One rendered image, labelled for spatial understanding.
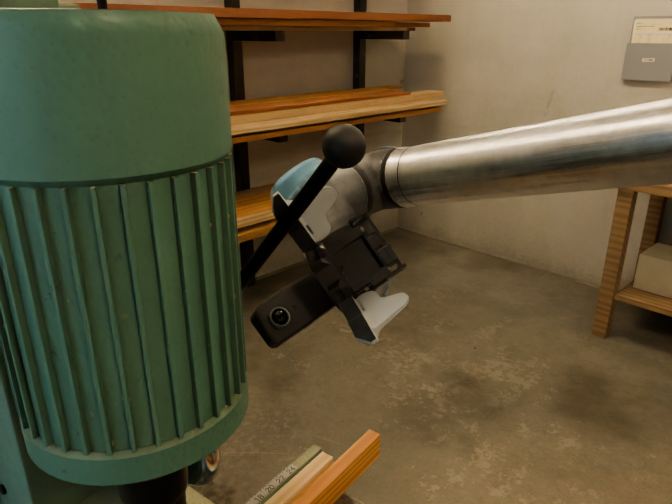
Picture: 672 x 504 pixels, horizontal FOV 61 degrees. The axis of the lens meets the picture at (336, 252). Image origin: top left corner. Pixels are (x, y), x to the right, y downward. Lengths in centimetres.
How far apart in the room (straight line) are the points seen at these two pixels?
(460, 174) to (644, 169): 22
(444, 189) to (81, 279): 52
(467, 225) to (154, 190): 394
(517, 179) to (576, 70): 306
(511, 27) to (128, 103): 367
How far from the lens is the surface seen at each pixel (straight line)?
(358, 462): 85
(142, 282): 37
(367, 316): 52
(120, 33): 34
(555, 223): 391
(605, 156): 65
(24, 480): 60
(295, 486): 79
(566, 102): 378
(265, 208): 303
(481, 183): 73
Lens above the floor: 149
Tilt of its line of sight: 21 degrees down
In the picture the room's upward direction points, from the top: straight up
